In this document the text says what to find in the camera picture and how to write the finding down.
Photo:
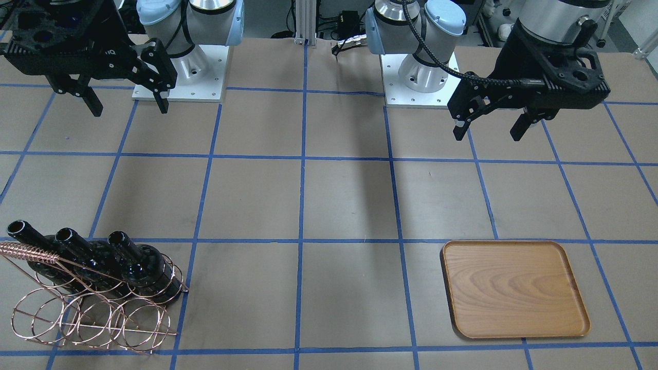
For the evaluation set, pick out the wooden tray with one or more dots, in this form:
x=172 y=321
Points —
x=499 y=289

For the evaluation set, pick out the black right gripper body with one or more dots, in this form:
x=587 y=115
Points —
x=109 y=32

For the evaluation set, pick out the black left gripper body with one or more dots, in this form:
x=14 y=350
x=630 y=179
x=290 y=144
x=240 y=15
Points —
x=518 y=57

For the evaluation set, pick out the copper wire wine basket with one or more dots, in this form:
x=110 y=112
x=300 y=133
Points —
x=50 y=316

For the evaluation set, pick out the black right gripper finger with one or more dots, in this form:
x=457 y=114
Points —
x=156 y=72
x=65 y=84

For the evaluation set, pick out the aluminium frame post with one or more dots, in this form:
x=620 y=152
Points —
x=305 y=32

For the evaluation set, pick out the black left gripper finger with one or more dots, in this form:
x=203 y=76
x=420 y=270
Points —
x=530 y=117
x=467 y=104

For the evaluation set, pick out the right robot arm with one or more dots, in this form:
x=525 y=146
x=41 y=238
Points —
x=183 y=24

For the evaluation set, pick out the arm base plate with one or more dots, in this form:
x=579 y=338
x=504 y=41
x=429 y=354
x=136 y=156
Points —
x=201 y=74
x=409 y=84

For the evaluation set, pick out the dark wine bottle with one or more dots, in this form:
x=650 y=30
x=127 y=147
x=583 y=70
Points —
x=24 y=232
x=147 y=272
x=96 y=263

